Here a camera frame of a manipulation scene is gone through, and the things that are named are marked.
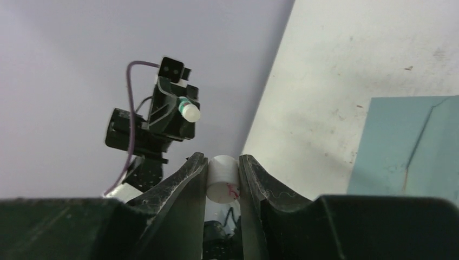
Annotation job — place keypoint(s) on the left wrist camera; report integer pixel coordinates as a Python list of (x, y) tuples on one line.
[(173, 70)]

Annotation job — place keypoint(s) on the teal envelope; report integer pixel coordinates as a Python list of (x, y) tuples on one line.
[(409, 147)]

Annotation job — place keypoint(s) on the white glue stick cap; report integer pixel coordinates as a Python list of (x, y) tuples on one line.
[(223, 180)]

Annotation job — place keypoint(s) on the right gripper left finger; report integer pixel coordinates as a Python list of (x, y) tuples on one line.
[(165, 222)]

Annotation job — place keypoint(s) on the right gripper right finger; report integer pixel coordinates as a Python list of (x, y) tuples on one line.
[(278, 223)]

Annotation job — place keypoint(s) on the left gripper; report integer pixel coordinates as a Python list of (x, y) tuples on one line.
[(164, 124)]

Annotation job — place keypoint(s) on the green white glue stick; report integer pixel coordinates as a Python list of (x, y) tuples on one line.
[(188, 110)]

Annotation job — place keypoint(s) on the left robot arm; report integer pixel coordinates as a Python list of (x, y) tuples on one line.
[(142, 173)]

